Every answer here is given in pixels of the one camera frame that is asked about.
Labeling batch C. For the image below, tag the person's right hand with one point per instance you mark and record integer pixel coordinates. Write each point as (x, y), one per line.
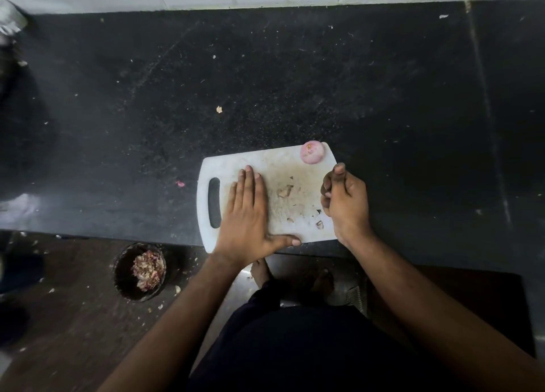
(349, 208)

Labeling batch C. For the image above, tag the person's left hand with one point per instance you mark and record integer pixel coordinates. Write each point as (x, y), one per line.
(247, 221)

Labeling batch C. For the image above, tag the white plastic cutting board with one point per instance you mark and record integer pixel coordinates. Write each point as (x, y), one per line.
(298, 170)

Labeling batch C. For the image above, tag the small red onion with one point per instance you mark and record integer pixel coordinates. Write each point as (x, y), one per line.
(312, 152)

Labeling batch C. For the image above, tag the person's left forearm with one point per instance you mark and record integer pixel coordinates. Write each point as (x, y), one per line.
(170, 332)

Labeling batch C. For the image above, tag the person's right forearm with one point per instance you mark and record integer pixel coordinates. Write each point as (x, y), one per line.
(447, 319)

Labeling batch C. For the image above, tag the person's bare foot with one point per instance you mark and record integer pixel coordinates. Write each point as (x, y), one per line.
(259, 272)
(323, 283)

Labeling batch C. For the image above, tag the black bowl of peels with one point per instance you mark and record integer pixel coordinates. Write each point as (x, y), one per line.
(123, 276)

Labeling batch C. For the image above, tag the person's navy shorts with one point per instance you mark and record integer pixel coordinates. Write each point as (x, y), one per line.
(306, 353)

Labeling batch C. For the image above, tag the grey ribbed floor mat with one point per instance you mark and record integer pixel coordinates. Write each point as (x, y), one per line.
(357, 296)

